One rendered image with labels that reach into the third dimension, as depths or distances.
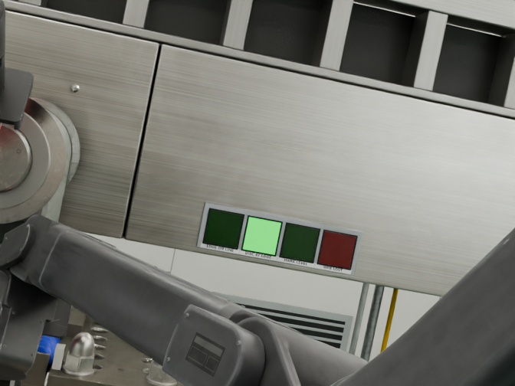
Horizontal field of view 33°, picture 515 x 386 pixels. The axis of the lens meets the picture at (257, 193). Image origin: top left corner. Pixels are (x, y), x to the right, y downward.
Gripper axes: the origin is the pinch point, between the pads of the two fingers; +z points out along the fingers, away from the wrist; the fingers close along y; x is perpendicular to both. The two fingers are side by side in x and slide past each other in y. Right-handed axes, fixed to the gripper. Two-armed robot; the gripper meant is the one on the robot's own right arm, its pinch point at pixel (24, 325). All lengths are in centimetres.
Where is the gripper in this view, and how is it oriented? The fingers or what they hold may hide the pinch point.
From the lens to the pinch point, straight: 104.7
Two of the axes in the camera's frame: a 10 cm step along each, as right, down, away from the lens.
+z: -2.2, 4.3, 8.8
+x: 1.0, -8.9, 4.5
